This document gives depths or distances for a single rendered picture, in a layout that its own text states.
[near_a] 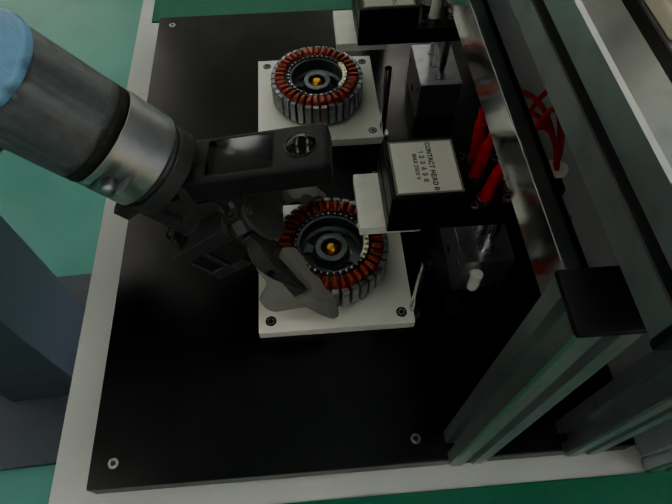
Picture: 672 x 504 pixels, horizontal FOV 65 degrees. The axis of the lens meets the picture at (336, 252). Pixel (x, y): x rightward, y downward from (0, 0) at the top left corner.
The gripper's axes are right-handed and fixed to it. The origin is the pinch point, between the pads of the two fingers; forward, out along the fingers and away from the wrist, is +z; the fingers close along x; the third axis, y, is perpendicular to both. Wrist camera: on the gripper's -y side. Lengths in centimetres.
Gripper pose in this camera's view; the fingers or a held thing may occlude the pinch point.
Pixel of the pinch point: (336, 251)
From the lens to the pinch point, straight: 53.1
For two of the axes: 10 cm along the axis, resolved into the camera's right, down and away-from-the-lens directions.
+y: -7.8, 3.8, 5.0
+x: 0.8, 8.5, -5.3
